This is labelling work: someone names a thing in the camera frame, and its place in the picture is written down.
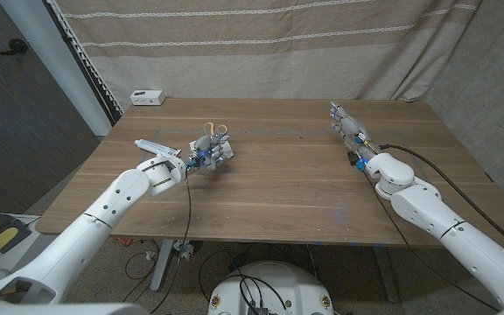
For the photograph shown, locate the black torso cable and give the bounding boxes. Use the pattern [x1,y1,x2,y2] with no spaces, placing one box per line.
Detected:
[236,273,289,315]

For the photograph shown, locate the white toothpaste tube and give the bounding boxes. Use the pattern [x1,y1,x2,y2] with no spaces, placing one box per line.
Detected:
[134,138,182,158]

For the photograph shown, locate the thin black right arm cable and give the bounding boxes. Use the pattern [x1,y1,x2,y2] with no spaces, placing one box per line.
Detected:
[359,168,501,312]

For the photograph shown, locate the grey metal table leg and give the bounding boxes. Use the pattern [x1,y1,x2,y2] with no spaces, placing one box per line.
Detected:
[150,239,175,293]
[372,246,401,304]

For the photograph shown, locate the scissors with beige handles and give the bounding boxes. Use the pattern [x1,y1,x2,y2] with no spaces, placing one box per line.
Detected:
[202,122,229,142]

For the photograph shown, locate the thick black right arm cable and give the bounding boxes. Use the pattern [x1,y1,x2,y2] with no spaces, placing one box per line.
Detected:
[378,143,504,259]

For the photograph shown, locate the black door handle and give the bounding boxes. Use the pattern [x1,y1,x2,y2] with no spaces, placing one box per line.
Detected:
[0,38,29,57]

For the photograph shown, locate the beige striped curtain backdrop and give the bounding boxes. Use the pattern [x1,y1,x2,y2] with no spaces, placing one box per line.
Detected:
[53,0,484,113]

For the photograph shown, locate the white power strip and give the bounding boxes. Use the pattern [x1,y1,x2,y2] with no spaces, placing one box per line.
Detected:
[129,89,166,107]

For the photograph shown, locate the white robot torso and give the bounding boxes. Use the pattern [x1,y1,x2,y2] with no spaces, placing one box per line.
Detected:
[207,261,335,315]

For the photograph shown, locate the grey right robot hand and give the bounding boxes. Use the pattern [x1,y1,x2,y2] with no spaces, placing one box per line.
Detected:
[329,101,382,170]

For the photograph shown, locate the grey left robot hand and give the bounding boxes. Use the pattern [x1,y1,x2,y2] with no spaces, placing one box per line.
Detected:
[185,133,235,176]

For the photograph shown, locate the black floor cable loop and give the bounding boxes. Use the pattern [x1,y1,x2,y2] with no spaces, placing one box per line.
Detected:
[123,238,159,281]

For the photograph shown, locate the dark grey door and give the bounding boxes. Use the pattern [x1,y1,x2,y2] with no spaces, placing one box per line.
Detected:
[0,0,101,216]

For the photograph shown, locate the crumpled blue white scrap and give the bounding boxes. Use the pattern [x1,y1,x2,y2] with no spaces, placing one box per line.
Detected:
[172,239,195,260]

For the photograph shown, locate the thin left wrist cable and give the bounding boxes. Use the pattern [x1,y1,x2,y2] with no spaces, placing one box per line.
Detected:
[149,172,192,314]

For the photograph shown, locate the black strip with zigzag trim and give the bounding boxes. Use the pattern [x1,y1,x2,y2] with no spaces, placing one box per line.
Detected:
[41,0,124,127]

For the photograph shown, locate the white robot chest panel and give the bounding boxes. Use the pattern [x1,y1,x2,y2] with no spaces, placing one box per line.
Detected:
[0,303,151,315]

